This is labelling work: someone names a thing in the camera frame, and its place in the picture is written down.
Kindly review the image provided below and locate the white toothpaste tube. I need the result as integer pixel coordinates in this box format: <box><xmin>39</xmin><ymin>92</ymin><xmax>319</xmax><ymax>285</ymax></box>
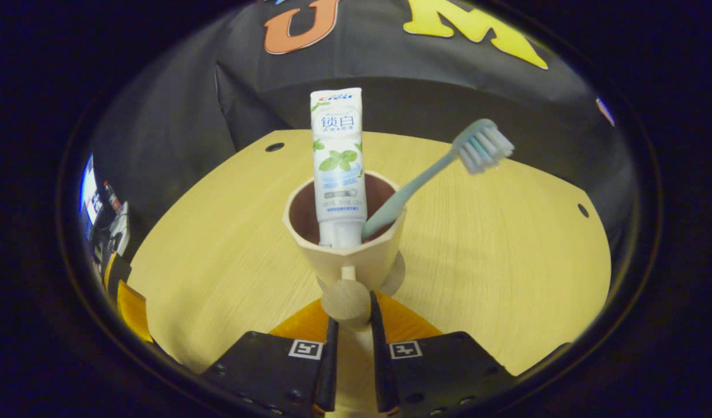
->
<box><xmin>310</xmin><ymin>88</ymin><xmax>368</xmax><ymax>247</ymax></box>

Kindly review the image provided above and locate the wooden desktop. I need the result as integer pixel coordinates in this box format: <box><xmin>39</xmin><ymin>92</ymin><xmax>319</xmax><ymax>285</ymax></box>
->
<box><xmin>127</xmin><ymin>131</ymin><xmax>612</xmax><ymax>378</ymax></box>

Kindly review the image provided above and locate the black backdrop cloth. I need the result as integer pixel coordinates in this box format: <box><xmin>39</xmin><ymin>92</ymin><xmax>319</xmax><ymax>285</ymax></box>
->
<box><xmin>92</xmin><ymin>0</ymin><xmax>635</xmax><ymax>256</ymax></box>

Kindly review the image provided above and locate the pale green toothbrush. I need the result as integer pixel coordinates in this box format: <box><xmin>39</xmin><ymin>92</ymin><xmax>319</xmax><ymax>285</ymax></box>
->
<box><xmin>362</xmin><ymin>118</ymin><xmax>515</xmax><ymax>242</ymax></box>

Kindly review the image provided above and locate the beige cup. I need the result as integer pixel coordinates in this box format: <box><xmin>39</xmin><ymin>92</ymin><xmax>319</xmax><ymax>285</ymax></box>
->
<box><xmin>283</xmin><ymin>170</ymin><xmax>407</xmax><ymax>418</ymax></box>

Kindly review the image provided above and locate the red bottle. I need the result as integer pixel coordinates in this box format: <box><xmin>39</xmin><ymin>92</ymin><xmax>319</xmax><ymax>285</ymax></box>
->
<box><xmin>103</xmin><ymin>181</ymin><xmax>122</xmax><ymax>213</ymax></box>

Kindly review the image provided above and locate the white side table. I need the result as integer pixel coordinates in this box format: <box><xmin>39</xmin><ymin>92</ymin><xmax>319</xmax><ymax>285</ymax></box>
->
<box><xmin>95</xmin><ymin>200</ymin><xmax>131</xmax><ymax>273</ymax></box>

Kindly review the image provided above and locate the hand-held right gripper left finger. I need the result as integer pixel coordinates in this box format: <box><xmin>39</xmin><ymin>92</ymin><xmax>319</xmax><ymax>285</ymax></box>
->
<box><xmin>201</xmin><ymin>298</ymin><xmax>340</xmax><ymax>416</ymax></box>

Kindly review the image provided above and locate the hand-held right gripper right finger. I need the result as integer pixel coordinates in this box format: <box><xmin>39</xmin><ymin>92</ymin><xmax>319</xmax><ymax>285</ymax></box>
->
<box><xmin>370</xmin><ymin>290</ymin><xmax>517</xmax><ymax>416</ymax></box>

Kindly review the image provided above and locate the computer monitor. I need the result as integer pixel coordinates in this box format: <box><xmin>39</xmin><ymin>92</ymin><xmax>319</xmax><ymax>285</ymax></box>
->
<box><xmin>80</xmin><ymin>154</ymin><xmax>101</xmax><ymax>228</ymax></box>

